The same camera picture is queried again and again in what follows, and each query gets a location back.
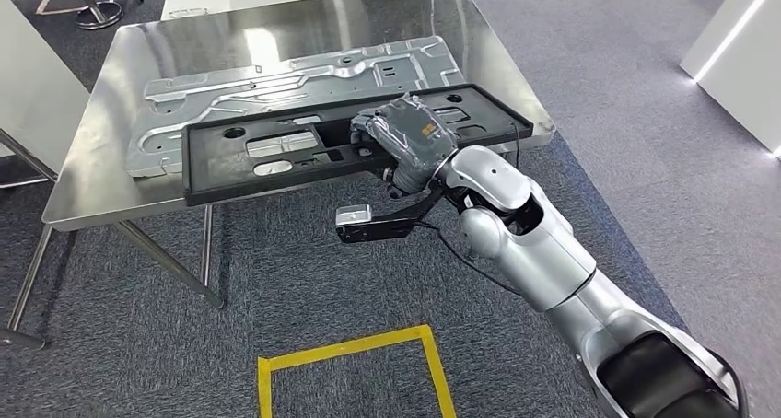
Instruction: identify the chrome stanchion post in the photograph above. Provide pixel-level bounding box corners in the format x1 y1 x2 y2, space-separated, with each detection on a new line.
65 0 125 31

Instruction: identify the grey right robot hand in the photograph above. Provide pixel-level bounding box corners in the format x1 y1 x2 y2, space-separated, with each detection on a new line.
349 93 459 176

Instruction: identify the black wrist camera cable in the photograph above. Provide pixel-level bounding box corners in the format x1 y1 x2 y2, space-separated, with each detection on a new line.
434 226 524 296

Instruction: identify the white display counter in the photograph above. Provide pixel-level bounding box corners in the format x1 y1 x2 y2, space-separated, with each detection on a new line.
679 0 781 159

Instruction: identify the stamped sheet metal panel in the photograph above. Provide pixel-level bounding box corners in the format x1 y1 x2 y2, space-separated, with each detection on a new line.
124 35 468 180

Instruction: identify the black upper arm cable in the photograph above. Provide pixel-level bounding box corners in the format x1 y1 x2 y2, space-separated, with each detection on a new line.
707 348 751 418

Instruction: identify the black plastic plate holder part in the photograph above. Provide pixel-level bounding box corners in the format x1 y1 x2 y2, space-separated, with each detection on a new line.
182 84 535 208

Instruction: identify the white side table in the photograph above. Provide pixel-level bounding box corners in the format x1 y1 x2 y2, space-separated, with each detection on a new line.
0 0 91 351

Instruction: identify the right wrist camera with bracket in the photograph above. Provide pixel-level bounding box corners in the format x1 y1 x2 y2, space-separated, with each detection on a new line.
335 186 446 244

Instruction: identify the steel workbench table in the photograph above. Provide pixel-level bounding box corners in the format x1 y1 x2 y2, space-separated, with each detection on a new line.
41 0 556 309

